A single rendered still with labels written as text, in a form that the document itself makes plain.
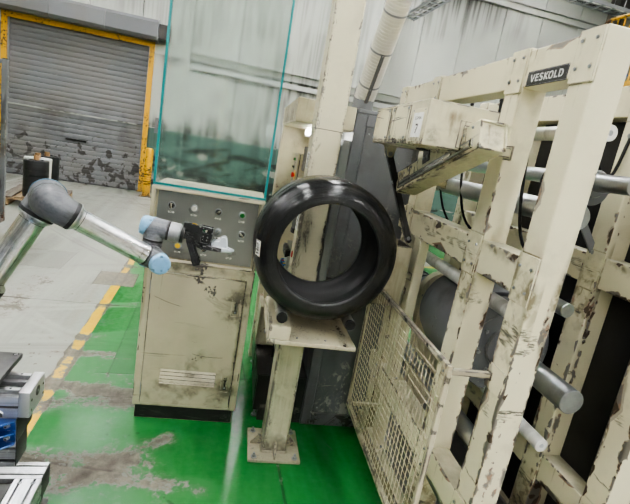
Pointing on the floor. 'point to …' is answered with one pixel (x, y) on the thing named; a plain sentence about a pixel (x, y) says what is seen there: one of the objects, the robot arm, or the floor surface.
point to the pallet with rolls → (43, 166)
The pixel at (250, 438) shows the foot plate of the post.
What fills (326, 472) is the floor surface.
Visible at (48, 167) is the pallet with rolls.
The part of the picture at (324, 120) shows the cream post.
